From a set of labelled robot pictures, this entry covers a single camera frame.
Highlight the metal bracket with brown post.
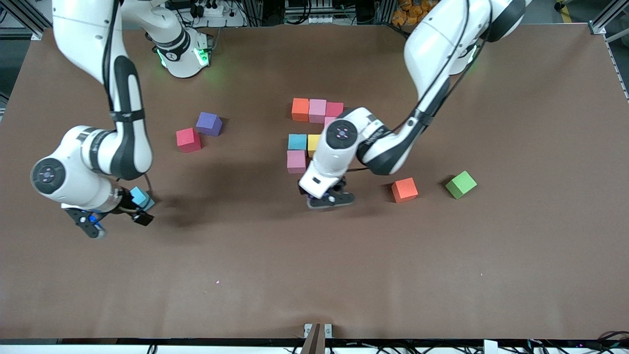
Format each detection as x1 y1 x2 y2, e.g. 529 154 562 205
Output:
301 323 333 354

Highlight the orange foam cube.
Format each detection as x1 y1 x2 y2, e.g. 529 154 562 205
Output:
391 177 419 204
291 98 311 122

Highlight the white power strip with plugs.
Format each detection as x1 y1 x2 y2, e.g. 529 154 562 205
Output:
189 0 246 28

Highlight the brown table cover sheet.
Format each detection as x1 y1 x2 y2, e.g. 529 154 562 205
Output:
0 24 629 341

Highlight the aluminium frame profile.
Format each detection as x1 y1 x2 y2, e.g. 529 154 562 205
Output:
590 0 629 42
0 0 45 41

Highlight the green foam cube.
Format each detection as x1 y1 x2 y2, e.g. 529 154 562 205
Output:
445 171 478 200

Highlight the pile of orange objects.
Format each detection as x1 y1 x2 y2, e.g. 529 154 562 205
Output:
392 0 438 26

